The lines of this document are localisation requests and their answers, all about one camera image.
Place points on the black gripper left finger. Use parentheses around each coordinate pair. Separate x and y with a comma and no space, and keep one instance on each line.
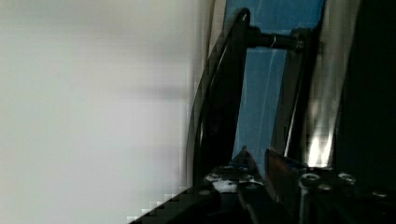
(240,190)

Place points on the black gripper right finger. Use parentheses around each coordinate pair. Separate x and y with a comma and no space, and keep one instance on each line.
(285,176)

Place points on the silver black toaster oven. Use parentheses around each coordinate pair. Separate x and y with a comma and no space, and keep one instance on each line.
(313,80)

